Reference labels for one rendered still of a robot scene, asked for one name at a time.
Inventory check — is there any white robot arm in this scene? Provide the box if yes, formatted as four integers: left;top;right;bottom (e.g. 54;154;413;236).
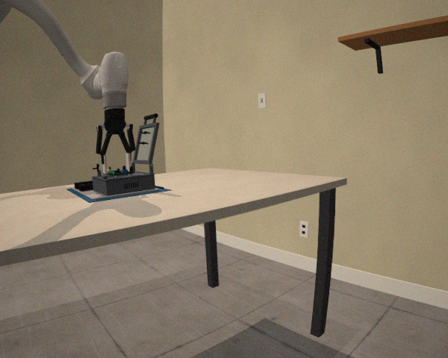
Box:
0;0;128;110

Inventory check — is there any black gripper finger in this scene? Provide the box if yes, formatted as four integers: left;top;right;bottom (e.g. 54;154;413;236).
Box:
96;125;115;174
118;124;136;171

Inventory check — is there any green circuit board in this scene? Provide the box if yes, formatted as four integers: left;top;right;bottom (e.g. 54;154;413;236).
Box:
108;169;128;174

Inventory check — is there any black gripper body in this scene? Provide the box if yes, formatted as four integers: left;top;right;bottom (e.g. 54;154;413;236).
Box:
104;108;126;135

